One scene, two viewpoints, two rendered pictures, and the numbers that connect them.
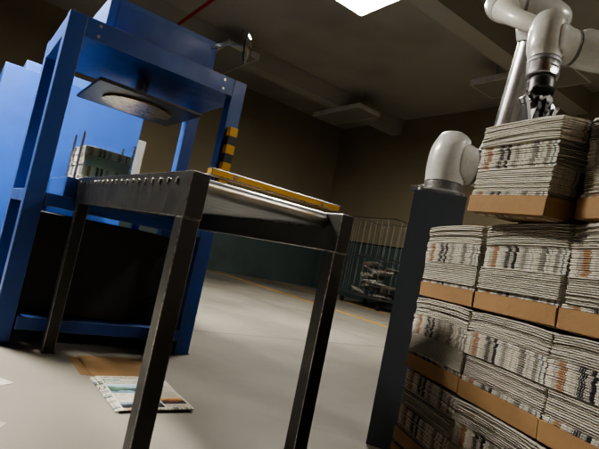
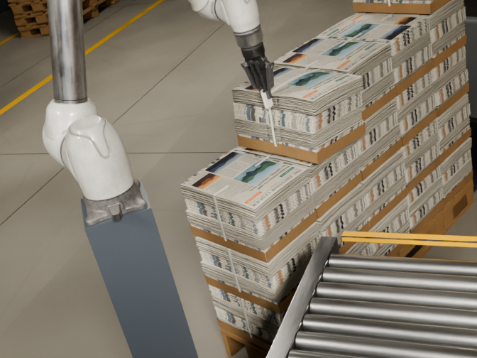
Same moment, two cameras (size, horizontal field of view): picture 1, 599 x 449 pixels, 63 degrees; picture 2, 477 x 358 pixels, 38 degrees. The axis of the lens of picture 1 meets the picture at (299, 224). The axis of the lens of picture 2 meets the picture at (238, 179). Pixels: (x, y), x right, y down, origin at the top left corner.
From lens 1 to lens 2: 3.07 m
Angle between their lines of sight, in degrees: 116
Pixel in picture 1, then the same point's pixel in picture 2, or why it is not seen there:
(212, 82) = not seen: outside the picture
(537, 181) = (355, 118)
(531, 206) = (359, 133)
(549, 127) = (356, 86)
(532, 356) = (358, 202)
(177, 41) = not seen: outside the picture
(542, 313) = (356, 180)
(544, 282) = (351, 167)
